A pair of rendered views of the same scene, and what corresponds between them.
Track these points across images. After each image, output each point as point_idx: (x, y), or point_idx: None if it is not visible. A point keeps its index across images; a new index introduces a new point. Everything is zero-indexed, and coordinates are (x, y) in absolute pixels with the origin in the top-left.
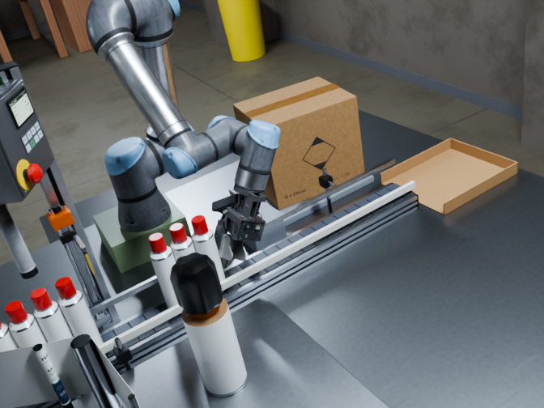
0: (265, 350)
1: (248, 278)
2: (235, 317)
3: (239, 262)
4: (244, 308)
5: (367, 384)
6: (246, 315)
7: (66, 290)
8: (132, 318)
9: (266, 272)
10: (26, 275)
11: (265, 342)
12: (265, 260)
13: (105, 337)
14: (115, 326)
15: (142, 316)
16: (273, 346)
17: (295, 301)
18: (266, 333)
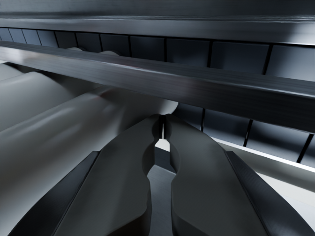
0: (151, 227)
1: (233, 132)
2: (149, 173)
3: (288, 35)
4: (168, 174)
5: None
6: (163, 185)
7: None
8: (26, 25)
9: (295, 162)
10: None
11: (158, 224)
12: (303, 201)
13: (5, 37)
14: (10, 22)
15: (36, 35)
16: (160, 232)
17: (286, 196)
18: (166, 221)
